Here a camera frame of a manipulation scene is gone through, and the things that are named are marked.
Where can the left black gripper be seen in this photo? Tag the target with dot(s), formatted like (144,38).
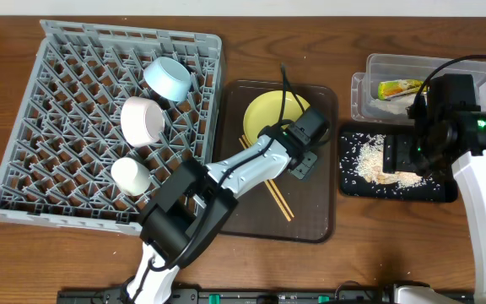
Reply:
(305,164)

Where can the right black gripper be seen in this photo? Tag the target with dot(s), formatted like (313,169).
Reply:
(396,153)

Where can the rice food waste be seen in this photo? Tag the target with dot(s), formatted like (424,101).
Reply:
(370,167)

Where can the green orange snack wrapper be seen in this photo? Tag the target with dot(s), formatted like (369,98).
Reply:
(395,88)

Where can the light blue bowl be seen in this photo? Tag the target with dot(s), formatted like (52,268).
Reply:
(168,78)

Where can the white plastic cup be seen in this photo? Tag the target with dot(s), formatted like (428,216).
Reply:
(131,177)

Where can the white napkin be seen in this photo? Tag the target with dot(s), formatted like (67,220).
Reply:
(395,111)

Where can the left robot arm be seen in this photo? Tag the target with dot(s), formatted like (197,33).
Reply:
(193,204)

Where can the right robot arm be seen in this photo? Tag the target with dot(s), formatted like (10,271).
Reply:
(449,140)

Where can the black waste tray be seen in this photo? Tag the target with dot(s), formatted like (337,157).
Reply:
(352,137)

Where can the clear plastic waste bin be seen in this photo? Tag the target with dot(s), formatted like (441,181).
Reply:
(386,67)

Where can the dark brown serving tray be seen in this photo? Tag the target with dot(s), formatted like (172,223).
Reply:
(257,213)

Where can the wooden chopstick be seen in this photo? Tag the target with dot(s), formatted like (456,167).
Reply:
(279,202)
(285,200)

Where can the yellow round plate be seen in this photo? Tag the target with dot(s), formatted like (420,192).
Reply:
(265,110)

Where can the grey plastic dish rack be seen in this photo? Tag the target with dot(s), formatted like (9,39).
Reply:
(56,169)

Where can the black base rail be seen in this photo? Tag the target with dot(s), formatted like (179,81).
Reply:
(194,296)

